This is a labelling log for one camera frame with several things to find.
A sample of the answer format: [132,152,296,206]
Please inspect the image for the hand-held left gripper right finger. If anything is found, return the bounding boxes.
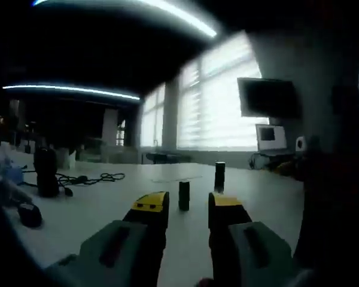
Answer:
[208,192,315,287]

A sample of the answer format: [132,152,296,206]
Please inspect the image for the dark side counter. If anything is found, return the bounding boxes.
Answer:
[145,139,193,164]

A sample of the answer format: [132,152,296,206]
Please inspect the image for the blue plastic bag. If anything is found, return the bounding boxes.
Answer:
[1,149,26,186]

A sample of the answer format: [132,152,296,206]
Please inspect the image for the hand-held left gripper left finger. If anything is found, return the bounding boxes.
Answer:
[44,191,171,287]

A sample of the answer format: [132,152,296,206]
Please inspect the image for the black cable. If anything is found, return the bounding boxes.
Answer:
[55,172,126,197]

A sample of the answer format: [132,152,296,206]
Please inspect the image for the black desk fan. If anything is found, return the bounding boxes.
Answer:
[33,146,60,198]

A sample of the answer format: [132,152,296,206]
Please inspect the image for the grey wrapped object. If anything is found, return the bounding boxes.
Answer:
[2,181,31,207]

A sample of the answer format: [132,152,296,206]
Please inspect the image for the white window blinds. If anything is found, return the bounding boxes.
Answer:
[140,31,270,150]

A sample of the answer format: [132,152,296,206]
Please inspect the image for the ceiling strip light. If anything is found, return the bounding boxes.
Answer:
[2,84,141,101]
[32,0,218,38]

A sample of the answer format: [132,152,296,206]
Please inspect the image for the tangled dark cables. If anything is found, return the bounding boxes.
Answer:
[250,152,275,171]

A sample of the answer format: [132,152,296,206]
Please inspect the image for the white laptop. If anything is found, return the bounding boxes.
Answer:
[255,124,288,153]

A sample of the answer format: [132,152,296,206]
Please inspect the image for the short dark cosmetic bottle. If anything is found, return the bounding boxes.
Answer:
[178,181,191,212]

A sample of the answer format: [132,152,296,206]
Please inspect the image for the black wall monitor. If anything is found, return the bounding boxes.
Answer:
[238,77,302,118]

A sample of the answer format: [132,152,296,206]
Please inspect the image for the white table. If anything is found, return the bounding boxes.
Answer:
[0,163,306,287]

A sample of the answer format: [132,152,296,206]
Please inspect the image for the small black round object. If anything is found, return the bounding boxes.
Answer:
[17,203,42,228]

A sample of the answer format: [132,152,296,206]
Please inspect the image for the tall dark cosmetic bottle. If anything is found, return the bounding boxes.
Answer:
[214,161,226,192]

